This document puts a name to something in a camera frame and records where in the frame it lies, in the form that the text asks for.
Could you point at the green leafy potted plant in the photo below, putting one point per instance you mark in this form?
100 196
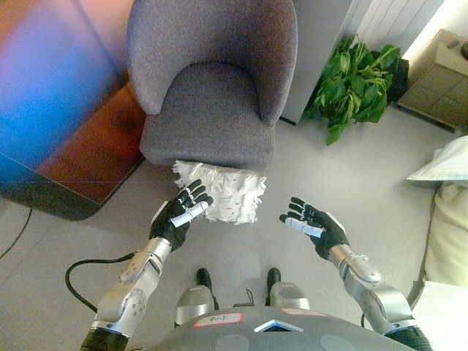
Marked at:
351 87

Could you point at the silver robot leg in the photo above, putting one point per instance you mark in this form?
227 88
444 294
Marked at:
192 303
289 296

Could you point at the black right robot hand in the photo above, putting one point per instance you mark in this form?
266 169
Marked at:
327 230

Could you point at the silver left robot leg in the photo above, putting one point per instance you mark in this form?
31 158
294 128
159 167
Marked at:
192 303

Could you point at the grey fabric armchair sofa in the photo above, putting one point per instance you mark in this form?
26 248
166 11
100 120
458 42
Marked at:
212 120

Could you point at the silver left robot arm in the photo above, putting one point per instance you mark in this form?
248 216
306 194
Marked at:
128 292

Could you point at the white fringed pillow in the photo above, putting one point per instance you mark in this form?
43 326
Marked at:
230 194

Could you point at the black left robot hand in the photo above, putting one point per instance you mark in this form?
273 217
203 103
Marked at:
172 223

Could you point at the grey robot torso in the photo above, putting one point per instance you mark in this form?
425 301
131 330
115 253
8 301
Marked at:
278 334

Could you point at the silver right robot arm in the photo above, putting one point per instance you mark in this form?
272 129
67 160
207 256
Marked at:
380 300

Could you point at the silver right robot leg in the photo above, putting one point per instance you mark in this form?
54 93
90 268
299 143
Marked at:
289 296

